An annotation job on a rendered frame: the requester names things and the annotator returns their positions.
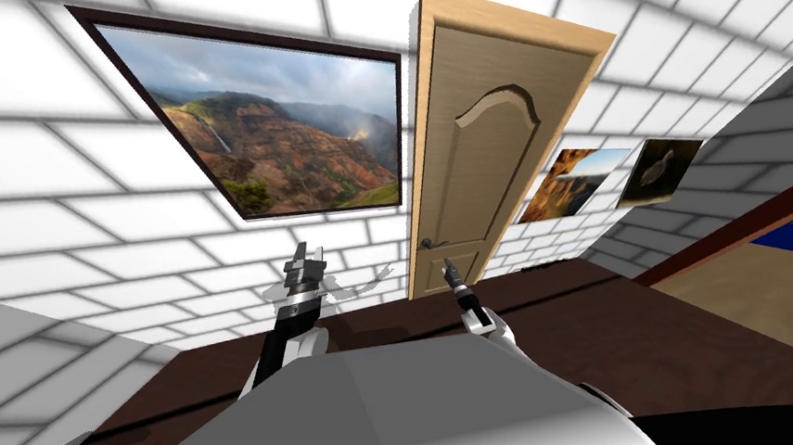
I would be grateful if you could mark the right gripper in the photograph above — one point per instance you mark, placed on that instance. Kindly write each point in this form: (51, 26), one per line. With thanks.
(453, 274)

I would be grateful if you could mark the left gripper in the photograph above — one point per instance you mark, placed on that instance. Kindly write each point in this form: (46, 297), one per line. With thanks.
(303, 273)

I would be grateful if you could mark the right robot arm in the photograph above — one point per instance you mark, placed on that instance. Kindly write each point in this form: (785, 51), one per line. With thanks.
(478, 318)

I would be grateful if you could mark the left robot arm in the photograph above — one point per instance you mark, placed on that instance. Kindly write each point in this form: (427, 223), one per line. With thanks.
(285, 343)

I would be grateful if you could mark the light wooden door leaf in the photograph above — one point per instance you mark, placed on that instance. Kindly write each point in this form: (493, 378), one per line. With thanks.
(500, 151)

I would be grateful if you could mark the dark-framed mountain landscape picture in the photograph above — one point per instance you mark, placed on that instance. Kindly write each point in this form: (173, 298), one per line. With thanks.
(281, 124)

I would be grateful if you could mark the orange canyon picture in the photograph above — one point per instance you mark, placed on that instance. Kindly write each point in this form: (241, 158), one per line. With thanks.
(571, 184)

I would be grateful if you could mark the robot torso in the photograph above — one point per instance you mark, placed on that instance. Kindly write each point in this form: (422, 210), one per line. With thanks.
(390, 425)

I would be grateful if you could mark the dark turtle picture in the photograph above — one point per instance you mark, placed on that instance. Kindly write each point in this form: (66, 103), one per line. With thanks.
(659, 170)

